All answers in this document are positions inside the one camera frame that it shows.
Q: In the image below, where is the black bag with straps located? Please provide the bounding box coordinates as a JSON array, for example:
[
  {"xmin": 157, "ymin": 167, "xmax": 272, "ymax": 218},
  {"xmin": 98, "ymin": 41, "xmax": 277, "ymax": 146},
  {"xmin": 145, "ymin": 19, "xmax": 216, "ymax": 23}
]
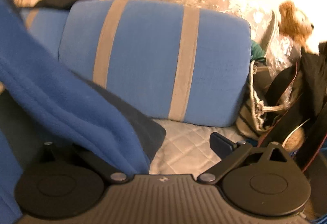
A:
[{"xmin": 258, "ymin": 42, "xmax": 326, "ymax": 171}]

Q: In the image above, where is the left blue striped cushion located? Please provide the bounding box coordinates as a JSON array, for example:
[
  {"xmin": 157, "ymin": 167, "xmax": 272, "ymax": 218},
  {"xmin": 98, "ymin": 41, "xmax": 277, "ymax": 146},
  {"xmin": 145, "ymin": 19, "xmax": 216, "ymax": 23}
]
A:
[{"xmin": 20, "ymin": 8, "xmax": 69, "ymax": 60}]

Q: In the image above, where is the grey quilted bed cover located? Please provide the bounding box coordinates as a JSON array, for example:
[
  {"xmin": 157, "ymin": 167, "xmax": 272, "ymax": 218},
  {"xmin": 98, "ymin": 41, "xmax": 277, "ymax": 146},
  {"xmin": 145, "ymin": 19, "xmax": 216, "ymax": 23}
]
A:
[{"xmin": 149, "ymin": 119, "xmax": 243, "ymax": 178}]

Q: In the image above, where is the right blue striped cushion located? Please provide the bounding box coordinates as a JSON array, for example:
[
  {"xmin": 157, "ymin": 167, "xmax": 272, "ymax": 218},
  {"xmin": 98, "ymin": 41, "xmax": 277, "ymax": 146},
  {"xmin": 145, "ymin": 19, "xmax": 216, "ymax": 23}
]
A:
[{"xmin": 59, "ymin": 0, "xmax": 251, "ymax": 127}]

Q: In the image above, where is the blue and navy fleece jacket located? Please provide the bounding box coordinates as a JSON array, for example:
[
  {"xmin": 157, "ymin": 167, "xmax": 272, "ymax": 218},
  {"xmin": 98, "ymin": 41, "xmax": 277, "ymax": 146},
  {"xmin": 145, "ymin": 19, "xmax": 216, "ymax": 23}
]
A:
[{"xmin": 1, "ymin": 0, "xmax": 166, "ymax": 223}]

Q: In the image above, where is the brown teddy bear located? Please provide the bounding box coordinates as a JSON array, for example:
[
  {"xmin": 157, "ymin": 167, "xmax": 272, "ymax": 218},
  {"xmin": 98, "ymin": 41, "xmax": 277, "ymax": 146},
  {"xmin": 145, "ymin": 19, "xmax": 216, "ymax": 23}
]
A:
[{"xmin": 278, "ymin": 1, "xmax": 314, "ymax": 52}]

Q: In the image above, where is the blue striped cushion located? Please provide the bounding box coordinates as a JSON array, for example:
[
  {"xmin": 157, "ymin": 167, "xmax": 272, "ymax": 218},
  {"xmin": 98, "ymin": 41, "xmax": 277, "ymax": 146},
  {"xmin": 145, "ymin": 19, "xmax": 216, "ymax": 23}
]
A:
[
  {"xmin": 59, "ymin": 0, "xmax": 251, "ymax": 127},
  {"xmin": 20, "ymin": 8, "xmax": 69, "ymax": 60}
]

